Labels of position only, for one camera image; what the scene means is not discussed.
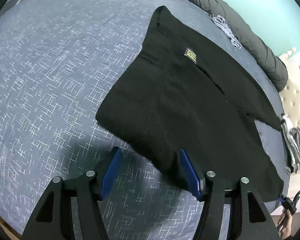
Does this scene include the small striped pale blue garment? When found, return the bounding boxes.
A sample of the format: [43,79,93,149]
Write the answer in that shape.
[210,14,242,48]

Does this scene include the black pants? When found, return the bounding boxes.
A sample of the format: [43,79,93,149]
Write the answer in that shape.
[95,5,285,202]

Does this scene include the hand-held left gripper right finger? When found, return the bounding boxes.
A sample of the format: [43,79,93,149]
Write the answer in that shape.
[179,149,280,240]

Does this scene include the cream tufted headboard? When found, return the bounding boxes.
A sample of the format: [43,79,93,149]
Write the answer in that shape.
[280,47,300,175]

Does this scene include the bed with blue patterned sheet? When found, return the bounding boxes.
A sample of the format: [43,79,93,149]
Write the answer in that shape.
[0,0,290,240]

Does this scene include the dark grey rolled duvet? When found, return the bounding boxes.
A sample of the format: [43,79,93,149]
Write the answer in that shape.
[150,0,289,92]

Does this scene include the person's right hand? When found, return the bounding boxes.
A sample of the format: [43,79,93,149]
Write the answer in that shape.
[277,209,294,238]

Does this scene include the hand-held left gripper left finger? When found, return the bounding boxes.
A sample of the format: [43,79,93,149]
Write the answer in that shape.
[22,147,122,240]

